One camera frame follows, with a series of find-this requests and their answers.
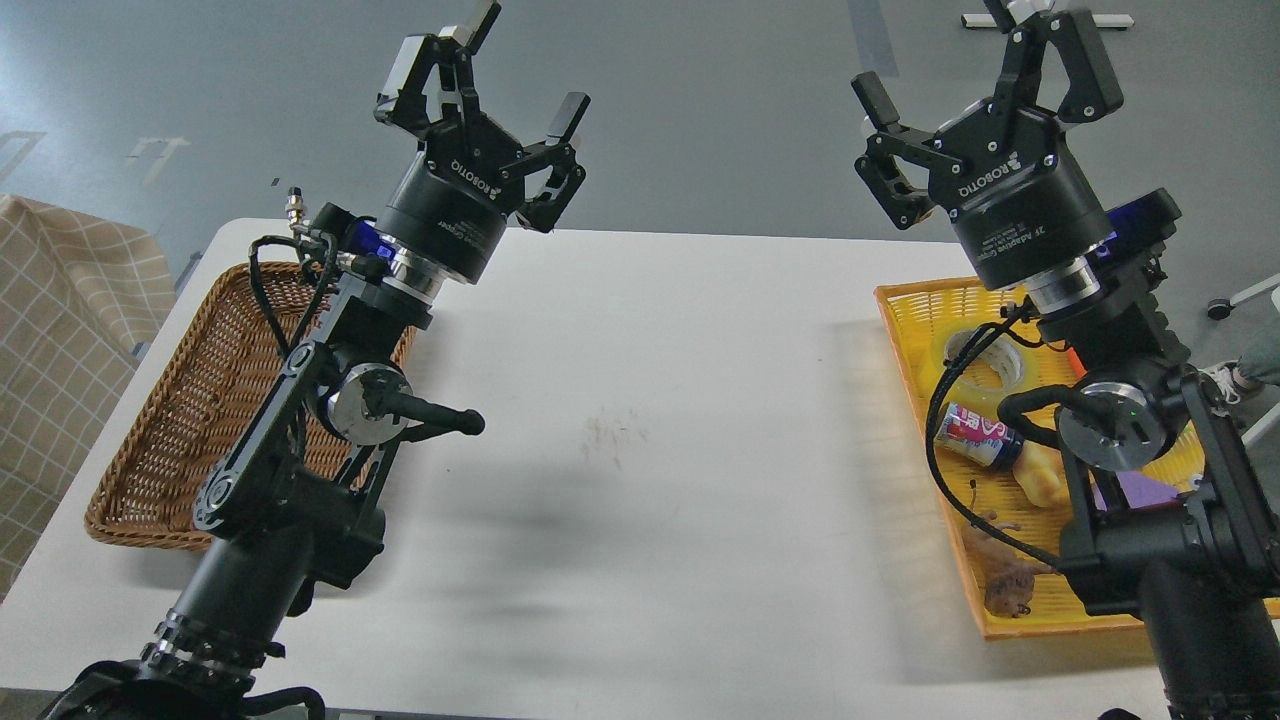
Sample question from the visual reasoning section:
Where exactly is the small drink can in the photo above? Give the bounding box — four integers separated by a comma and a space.
933, 402, 1025, 471

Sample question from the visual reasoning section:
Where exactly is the purple foam block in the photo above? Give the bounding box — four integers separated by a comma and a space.
1089, 469, 1184, 512

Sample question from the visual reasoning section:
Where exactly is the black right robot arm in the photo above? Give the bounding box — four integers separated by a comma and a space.
851, 1, 1279, 719

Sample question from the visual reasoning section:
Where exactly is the white sneaker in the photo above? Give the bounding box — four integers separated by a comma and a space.
1199, 361, 1262, 405

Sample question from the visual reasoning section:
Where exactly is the brown toy lion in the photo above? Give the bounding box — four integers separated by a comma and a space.
963, 524, 1057, 619

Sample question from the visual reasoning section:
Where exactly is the toy croissant bread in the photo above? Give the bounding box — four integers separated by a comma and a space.
1011, 443, 1070, 509

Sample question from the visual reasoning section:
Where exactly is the white stand base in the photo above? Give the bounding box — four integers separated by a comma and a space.
960, 13, 1135, 31

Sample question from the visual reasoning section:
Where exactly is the beige checkered cloth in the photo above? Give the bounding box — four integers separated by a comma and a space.
1, 193, 175, 594

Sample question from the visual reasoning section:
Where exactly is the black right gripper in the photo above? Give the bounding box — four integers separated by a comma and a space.
851, 1, 1124, 290

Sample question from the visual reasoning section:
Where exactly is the chair caster wheel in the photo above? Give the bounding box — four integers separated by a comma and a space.
1204, 299, 1235, 322

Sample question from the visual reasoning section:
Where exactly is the brown wicker basket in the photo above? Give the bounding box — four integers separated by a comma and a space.
84, 263, 419, 552

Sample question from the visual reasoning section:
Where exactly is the yellow plastic basket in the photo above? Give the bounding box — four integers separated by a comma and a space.
876, 277, 1280, 641

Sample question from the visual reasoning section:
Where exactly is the toy carrot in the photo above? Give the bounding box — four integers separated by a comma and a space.
1064, 347, 1088, 380

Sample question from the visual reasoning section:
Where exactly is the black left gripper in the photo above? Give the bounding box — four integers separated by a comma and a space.
374, 1, 591, 284

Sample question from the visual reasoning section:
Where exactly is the yellow tape roll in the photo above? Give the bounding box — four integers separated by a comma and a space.
915, 320, 1041, 420

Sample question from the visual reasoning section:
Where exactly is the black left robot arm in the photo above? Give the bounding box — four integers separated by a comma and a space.
42, 1, 590, 719

